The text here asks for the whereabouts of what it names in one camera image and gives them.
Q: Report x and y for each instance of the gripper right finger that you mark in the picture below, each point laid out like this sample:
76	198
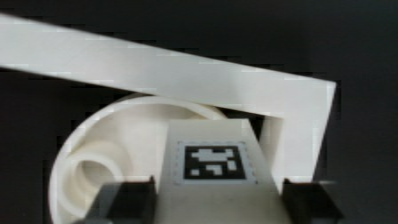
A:
310	205

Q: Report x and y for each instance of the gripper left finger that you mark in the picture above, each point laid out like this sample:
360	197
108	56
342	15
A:
126	204

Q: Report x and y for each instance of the white U-shaped wall fence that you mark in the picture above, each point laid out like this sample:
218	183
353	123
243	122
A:
81	56

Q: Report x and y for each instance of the white stool leg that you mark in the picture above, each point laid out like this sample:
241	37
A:
218	188

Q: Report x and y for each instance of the white round stool seat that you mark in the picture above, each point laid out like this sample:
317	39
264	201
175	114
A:
113	151

